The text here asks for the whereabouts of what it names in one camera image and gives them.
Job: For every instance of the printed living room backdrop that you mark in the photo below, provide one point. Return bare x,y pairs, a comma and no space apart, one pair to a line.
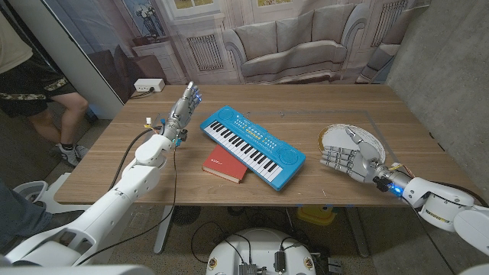
290,38

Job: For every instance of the yellow object under table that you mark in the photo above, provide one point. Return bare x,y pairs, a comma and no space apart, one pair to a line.
317,215

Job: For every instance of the person in blue jeans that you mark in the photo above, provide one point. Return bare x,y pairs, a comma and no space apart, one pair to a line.
19,214

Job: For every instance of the white gold-rimmed paper plate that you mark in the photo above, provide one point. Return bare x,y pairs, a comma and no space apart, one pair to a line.
338,135

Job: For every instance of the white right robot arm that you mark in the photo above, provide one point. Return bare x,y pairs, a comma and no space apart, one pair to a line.
443,206

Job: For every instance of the blue toy piano keyboard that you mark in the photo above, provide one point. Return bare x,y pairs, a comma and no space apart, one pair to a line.
282,153

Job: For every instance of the white power strip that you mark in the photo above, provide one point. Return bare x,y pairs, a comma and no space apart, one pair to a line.
149,84

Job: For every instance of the red notebook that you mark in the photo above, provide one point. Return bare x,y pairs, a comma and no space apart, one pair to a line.
223,164

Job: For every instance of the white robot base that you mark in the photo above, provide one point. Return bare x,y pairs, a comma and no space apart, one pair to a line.
260,244

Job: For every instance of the white table leg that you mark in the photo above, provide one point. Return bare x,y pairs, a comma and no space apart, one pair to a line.
358,233
163,233

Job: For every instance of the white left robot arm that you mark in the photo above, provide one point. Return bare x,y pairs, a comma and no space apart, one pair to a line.
114,202

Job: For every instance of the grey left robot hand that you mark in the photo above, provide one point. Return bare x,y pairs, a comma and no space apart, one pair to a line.
181,112

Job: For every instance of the black round floor fan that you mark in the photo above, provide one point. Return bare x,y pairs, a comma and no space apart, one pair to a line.
185,214

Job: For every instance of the person in black shorts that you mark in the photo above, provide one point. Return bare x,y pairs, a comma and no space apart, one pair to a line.
26,88

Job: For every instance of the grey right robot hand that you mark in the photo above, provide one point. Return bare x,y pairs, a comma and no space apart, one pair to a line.
363,160

